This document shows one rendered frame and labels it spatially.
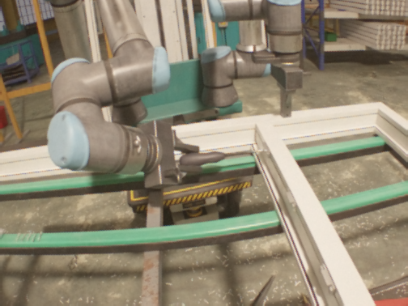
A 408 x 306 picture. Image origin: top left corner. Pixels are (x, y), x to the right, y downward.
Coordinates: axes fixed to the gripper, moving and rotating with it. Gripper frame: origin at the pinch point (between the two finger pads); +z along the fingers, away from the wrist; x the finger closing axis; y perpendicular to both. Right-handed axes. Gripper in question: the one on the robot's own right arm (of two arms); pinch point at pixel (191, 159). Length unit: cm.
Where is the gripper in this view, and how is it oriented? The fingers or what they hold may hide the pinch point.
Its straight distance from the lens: 69.1
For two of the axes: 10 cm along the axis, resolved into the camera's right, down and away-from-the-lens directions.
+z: 6.0, 1.3, 7.9
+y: 7.9, -2.6, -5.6
